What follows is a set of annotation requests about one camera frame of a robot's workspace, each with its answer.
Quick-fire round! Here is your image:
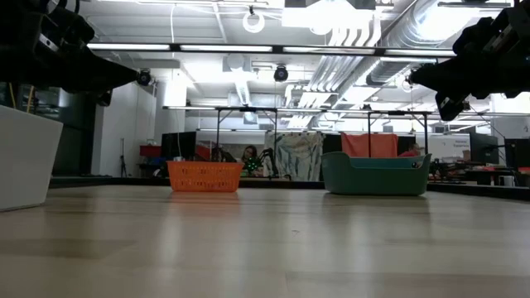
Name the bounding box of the overhead LED light bar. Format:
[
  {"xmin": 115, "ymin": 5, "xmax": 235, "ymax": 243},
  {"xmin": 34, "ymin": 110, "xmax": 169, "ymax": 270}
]
[{"xmin": 85, "ymin": 42, "xmax": 456, "ymax": 58}]

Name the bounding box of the orange plastic basket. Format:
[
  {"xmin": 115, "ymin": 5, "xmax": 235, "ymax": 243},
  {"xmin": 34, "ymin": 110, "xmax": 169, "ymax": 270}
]
[{"xmin": 166, "ymin": 161, "xmax": 245, "ymax": 193}]

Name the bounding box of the green plastic bin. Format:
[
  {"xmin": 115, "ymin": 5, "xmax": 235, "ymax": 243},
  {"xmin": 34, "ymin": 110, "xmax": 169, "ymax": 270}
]
[{"xmin": 320, "ymin": 151, "xmax": 433, "ymax": 196}]

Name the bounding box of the red box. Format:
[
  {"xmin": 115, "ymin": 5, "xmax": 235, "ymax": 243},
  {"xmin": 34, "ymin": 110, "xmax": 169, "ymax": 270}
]
[{"xmin": 139, "ymin": 144, "xmax": 163, "ymax": 158}]

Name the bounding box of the white plastic bin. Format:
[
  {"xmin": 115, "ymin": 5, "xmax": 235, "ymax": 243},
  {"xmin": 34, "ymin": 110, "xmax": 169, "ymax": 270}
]
[{"xmin": 0, "ymin": 103, "xmax": 64, "ymax": 213}]

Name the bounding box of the black background rig frame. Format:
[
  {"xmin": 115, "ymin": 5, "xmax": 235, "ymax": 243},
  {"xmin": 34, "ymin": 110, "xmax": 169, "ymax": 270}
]
[
  {"xmin": 214, "ymin": 106, "xmax": 279, "ymax": 166},
  {"xmin": 366, "ymin": 109, "xmax": 430, "ymax": 158}
]

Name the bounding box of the white cable coil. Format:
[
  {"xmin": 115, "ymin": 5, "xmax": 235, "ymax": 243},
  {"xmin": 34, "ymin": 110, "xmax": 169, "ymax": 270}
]
[{"xmin": 242, "ymin": 11, "xmax": 267, "ymax": 35}]

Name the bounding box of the orange cloth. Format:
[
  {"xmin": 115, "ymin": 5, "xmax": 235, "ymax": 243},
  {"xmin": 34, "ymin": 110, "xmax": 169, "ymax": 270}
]
[{"xmin": 340, "ymin": 132, "xmax": 399, "ymax": 158}]

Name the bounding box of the person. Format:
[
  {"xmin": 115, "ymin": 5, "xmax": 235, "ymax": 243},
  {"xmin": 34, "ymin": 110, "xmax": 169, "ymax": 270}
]
[
  {"xmin": 240, "ymin": 144, "xmax": 263, "ymax": 177},
  {"xmin": 397, "ymin": 142, "xmax": 422, "ymax": 158},
  {"xmin": 210, "ymin": 147, "xmax": 238, "ymax": 163}
]

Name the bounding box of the thin background tripod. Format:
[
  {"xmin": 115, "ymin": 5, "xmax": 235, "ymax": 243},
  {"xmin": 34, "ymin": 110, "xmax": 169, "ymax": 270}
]
[{"xmin": 118, "ymin": 137, "xmax": 130, "ymax": 179}]

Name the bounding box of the black monitor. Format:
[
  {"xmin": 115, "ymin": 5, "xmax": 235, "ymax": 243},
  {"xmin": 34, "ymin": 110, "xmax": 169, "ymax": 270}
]
[
  {"xmin": 470, "ymin": 132, "xmax": 500, "ymax": 166},
  {"xmin": 503, "ymin": 138, "xmax": 530, "ymax": 169},
  {"xmin": 160, "ymin": 131, "xmax": 198, "ymax": 161}
]

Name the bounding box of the white patterned cloth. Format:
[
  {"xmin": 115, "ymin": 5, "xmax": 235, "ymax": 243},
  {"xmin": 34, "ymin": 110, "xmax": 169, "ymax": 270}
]
[{"xmin": 264, "ymin": 131, "xmax": 326, "ymax": 182}]

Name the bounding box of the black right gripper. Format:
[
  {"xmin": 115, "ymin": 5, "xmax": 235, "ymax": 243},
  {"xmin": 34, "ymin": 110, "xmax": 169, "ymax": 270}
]
[{"xmin": 407, "ymin": 2, "xmax": 530, "ymax": 123}]

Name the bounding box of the black aluminium table frame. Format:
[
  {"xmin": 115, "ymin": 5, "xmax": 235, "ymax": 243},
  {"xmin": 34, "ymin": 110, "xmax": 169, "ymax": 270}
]
[{"xmin": 48, "ymin": 175, "xmax": 530, "ymax": 202}]

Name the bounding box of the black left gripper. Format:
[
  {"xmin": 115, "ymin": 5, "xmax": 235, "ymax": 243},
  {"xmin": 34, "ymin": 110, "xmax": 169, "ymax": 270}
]
[{"xmin": 0, "ymin": 0, "xmax": 140, "ymax": 108}]

